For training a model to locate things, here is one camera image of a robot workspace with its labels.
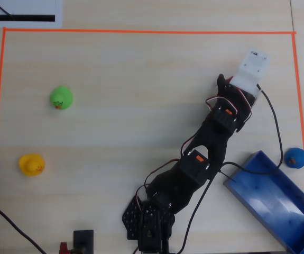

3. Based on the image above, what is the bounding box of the blue rubber duck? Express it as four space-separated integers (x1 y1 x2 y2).
283 147 304 169

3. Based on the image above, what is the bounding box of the green rubber duck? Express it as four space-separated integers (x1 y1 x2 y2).
49 85 74 111

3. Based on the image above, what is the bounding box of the yellow rubber duck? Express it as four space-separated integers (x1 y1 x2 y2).
18 153 46 177

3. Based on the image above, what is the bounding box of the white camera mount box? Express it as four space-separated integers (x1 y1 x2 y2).
230 49 271 96

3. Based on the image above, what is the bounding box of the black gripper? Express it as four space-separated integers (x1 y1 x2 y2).
216 74 259 110

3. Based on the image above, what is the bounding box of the white paper with black bar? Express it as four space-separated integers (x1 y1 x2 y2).
0 0 63 29

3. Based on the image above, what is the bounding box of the red clamp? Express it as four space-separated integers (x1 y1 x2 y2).
59 241 71 254

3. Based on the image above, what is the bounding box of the blue plastic box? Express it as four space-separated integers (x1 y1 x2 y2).
222 150 304 254

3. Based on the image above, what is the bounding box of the thin black cable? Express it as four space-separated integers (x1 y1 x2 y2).
0 0 14 20
0 198 47 254

